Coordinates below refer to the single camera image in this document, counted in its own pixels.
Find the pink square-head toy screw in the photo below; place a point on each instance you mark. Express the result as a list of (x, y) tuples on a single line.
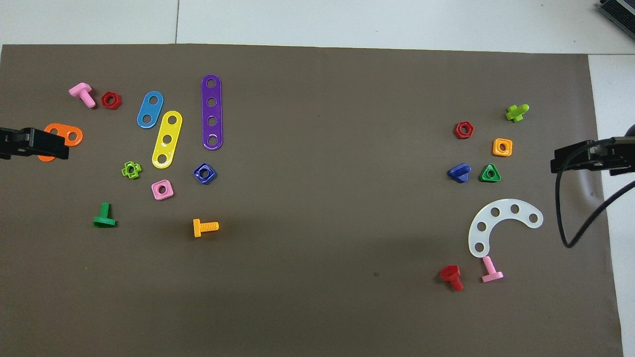
[(82, 93), (491, 271)]

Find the yellow three-hole toy plate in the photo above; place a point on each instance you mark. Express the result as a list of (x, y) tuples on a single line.
[(167, 139)]

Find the grey ribbed device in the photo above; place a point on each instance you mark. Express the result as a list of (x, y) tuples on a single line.
[(619, 12)]

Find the blue two-hole toy plate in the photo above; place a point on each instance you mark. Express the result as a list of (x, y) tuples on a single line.
[(150, 109)]

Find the pink square toy nut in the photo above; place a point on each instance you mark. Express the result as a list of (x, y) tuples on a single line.
[(162, 189)]

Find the red hexagonal toy nut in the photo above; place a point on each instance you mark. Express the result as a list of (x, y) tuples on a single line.
[(464, 130), (111, 100)]

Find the orange square toy nut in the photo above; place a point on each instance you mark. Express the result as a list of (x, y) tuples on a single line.
[(502, 147)]

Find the white curved five-hole plate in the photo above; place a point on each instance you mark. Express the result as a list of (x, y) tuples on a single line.
[(502, 208)]

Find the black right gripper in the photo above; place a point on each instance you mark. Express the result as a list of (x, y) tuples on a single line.
[(620, 151)]

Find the orange-yellow toy screw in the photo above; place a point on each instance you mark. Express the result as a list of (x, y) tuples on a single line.
[(204, 227)]

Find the green triangular toy nut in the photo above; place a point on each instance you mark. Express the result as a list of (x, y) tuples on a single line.
[(490, 174)]

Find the purple four-hole toy plate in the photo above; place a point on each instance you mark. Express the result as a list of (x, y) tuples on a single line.
[(212, 112)]

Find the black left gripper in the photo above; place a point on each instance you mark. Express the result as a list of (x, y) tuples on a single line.
[(10, 144)]

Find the orange heart-shaped toy plate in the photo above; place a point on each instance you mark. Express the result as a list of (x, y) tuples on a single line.
[(74, 136)]

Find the dark blue square toy nut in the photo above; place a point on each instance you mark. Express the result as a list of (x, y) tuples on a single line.
[(205, 173)]

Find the blue triangle-head toy screw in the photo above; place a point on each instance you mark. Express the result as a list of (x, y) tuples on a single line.
[(459, 173)]

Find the lime cross-head toy screw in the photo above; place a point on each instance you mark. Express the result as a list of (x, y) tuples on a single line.
[(517, 113)]

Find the brown table mat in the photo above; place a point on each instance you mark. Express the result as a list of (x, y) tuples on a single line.
[(317, 248)]

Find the green cross-shaped toy nut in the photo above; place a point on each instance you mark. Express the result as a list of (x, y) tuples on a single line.
[(131, 170)]

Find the green toy screw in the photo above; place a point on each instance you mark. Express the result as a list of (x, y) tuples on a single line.
[(104, 218)]

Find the red hex-head toy screw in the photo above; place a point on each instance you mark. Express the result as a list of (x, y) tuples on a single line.
[(452, 276)]

